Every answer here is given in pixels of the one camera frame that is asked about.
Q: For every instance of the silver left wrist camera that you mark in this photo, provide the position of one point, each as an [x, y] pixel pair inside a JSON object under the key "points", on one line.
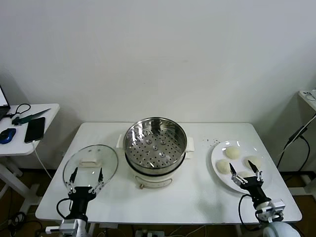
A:
{"points": [[53, 230]]}

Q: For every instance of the perforated steel steamer basket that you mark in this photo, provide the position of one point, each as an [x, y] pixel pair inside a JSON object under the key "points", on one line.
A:
{"points": [[155, 145]]}

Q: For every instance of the dark green flat tool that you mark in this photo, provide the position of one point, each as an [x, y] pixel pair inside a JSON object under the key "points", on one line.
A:
{"points": [[29, 117]]}

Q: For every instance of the round white plate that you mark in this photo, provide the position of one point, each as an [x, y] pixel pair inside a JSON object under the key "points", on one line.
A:
{"points": [[222, 180]]}

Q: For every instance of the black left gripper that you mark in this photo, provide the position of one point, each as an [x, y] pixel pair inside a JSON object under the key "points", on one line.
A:
{"points": [[80, 197]]}

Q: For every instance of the small white side table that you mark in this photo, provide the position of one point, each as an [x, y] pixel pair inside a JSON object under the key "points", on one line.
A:
{"points": [[17, 149]]}

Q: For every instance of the laptop screen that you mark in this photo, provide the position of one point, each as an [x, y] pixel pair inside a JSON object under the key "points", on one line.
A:
{"points": [[3, 108]]}

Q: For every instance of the white table leg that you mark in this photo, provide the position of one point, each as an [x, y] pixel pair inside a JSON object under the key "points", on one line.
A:
{"points": [[237, 230], [91, 230]]}

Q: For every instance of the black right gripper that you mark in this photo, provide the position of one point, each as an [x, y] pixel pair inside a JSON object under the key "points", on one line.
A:
{"points": [[254, 188]]}

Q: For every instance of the round glass pot lid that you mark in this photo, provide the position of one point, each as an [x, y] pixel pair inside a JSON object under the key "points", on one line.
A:
{"points": [[93, 153]]}

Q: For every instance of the black smartphone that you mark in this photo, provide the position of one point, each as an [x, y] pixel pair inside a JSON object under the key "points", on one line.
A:
{"points": [[35, 129]]}

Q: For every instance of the white power strip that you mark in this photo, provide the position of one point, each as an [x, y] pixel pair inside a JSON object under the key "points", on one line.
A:
{"points": [[308, 95]]}

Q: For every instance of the blue computer mouse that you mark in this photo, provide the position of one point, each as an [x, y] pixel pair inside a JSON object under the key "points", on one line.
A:
{"points": [[7, 135]]}

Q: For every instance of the white steamed baozi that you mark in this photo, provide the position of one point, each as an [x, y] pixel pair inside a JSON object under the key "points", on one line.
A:
{"points": [[243, 174], [255, 160], [232, 152], [223, 166]]}

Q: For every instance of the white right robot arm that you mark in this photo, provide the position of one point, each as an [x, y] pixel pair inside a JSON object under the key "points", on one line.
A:
{"points": [[279, 229]]}

